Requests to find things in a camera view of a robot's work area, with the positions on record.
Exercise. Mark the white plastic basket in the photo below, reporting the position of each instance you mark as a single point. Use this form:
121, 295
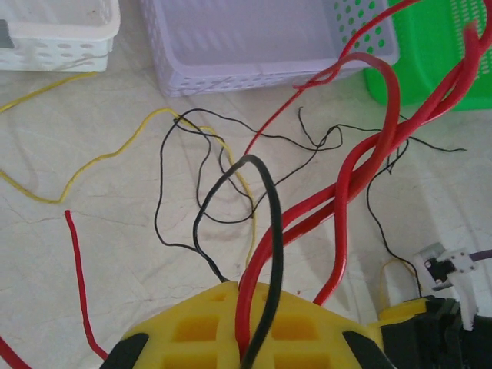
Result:
57, 34

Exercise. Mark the purple plastic basket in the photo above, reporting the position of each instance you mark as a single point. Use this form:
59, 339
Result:
250, 38

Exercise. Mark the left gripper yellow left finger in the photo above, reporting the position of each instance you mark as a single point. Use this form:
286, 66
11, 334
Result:
192, 334

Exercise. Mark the green plastic basket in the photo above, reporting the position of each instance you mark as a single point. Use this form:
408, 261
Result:
430, 46

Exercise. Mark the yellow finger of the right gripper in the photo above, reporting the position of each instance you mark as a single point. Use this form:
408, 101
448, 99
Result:
403, 309

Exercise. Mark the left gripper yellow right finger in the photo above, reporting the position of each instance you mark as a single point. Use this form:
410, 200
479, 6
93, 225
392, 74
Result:
307, 330

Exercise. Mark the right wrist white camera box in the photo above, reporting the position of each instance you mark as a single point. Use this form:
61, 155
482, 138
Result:
461, 276

